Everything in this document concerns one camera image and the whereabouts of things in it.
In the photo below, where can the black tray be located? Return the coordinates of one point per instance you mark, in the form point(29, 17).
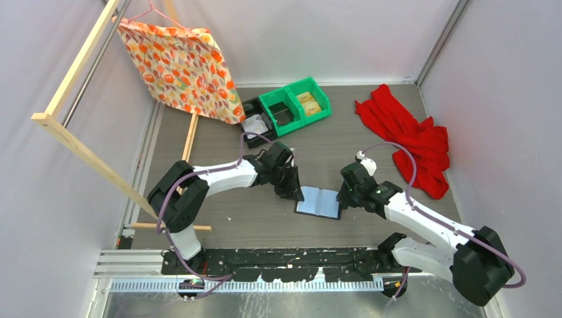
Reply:
point(254, 106)

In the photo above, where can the pink hanger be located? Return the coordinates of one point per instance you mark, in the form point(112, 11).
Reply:
point(169, 14)

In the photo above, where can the white cards in tray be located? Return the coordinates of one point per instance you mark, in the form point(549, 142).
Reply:
point(255, 124)

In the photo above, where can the green bin with yellow packets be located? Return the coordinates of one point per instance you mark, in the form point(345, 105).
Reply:
point(309, 84)

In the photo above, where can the floral fabric bag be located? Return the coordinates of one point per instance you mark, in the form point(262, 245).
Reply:
point(183, 68)

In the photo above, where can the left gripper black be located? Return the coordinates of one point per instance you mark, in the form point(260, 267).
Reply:
point(292, 191)

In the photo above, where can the yellow packets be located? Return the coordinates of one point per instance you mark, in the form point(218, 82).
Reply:
point(309, 104)

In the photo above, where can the black leather card holder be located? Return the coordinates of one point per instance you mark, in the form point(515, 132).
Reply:
point(319, 202)

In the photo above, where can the red cloth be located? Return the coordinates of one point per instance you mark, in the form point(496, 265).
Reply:
point(426, 144)

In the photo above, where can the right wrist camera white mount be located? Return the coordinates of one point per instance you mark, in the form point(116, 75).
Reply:
point(367, 163)

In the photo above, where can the dark item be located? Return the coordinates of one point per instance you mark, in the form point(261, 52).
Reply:
point(281, 114)

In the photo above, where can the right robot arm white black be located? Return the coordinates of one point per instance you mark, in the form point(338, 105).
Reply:
point(472, 260)

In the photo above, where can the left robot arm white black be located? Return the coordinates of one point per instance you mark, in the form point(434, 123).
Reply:
point(180, 193)

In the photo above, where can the green bin with dark item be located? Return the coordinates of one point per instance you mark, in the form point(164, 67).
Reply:
point(282, 95)

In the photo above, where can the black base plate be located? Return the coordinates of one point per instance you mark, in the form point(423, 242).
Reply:
point(343, 264)

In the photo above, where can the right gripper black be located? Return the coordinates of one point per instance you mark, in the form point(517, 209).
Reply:
point(342, 197)

